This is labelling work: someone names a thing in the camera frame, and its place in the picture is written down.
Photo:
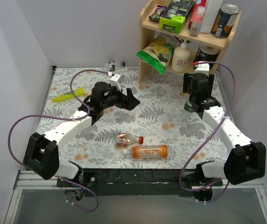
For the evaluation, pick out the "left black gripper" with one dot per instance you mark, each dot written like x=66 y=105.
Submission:
x=125 y=101

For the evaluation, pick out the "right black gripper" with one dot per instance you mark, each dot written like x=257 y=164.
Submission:
x=186 y=82

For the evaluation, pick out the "clear green-label water bottle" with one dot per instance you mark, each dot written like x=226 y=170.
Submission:
x=188 y=106

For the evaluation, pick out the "small black-cap clear bottle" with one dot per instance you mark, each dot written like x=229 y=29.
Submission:
x=113 y=66

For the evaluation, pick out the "white green bottle cap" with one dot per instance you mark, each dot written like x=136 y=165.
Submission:
x=189 y=119

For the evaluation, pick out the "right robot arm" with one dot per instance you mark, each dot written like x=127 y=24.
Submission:
x=247 y=159

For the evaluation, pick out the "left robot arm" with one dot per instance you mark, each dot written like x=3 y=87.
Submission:
x=42 y=153

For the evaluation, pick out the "white pump lotion bottle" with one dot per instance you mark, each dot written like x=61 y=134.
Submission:
x=180 y=57

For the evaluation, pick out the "red-cap clear bottle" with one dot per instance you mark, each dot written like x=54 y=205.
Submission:
x=126 y=139

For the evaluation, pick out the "pink spray bottle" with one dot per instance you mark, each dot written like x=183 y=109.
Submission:
x=197 y=22

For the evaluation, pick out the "orange drink bottle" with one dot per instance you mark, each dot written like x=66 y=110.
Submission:
x=147 y=152

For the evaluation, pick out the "white tall bottle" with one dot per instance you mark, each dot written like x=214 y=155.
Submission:
x=211 y=11

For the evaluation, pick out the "black canister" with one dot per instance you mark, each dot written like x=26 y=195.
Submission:
x=206 y=53

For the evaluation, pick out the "floral table mat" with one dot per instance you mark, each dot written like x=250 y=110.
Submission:
x=160 y=118

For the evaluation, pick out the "cassava chips bag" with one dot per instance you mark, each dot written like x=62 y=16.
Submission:
x=166 y=39

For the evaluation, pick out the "green chips bag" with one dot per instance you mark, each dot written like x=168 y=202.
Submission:
x=157 y=55

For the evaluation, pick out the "yellow green tube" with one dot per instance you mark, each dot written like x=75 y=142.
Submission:
x=69 y=95

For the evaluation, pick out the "green black box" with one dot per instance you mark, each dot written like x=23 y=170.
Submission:
x=174 y=17

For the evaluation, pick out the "tin food can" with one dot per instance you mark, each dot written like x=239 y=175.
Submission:
x=225 y=19

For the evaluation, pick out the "red white carton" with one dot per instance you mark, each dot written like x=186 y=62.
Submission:
x=198 y=3

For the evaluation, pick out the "dark snack packet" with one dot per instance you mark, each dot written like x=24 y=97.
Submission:
x=155 y=16

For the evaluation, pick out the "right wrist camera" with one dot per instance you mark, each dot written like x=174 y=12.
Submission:
x=202 y=68

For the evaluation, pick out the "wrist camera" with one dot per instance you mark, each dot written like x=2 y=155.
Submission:
x=202 y=68
x=114 y=80

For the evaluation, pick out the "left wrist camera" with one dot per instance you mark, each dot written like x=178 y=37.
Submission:
x=114 y=80

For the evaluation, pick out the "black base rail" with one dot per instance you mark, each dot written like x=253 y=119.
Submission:
x=132 y=182

